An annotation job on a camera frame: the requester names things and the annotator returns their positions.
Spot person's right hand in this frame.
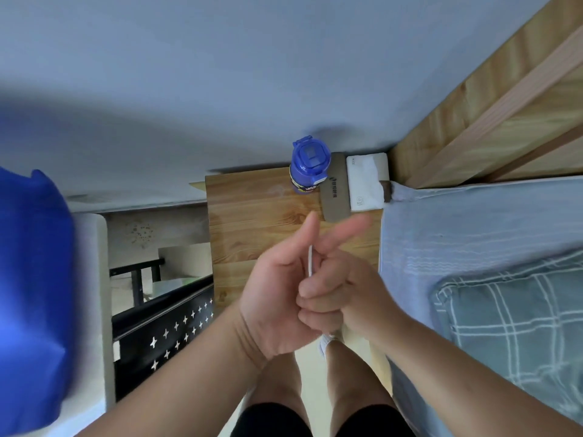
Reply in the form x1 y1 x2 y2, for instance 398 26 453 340
296 249 411 349

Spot person's left hand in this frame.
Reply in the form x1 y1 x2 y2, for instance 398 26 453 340
236 211 373 361

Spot person's left forearm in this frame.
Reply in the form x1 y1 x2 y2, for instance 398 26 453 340
75 305 270 437

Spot person's right forearm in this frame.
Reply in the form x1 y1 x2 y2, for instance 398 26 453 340
371 314 583 437

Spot white shoe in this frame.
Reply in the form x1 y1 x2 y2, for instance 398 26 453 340
319 332 341 358

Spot wooden bedside table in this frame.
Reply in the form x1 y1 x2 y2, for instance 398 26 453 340
189 166 393 387

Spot grey-brown pouch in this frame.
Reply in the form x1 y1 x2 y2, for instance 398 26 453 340
319 152 353 222

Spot blue water bottle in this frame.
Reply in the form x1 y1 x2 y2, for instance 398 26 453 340
289 135 332 195

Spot person's right leg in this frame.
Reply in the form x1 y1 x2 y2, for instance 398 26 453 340
324 339 398 417

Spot person's leg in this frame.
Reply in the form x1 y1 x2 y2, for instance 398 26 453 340
246 352 304 421
324 339 398 417

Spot person's left leg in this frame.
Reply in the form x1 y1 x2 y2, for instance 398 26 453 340
246 352 304 421

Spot white power bank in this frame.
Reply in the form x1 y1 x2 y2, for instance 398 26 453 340
346 153 390 212

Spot white box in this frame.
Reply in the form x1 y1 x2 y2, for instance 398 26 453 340
152 243 214 297

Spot black shorts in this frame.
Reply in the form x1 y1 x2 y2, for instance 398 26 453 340
230 401 417 437

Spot light blue bed sheet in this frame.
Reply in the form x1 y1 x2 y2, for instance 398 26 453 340
378 175 583 437

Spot grey-green plaid quilt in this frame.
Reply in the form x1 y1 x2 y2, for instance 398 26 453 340
430 248 583 426

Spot wooden bed headboard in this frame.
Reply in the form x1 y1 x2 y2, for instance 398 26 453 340
387 0 583 189

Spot blue cloth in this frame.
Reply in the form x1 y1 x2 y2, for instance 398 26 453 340
0 166 78 436

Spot black star-cutout metal frame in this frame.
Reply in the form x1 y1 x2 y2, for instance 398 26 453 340
109 258 216 402

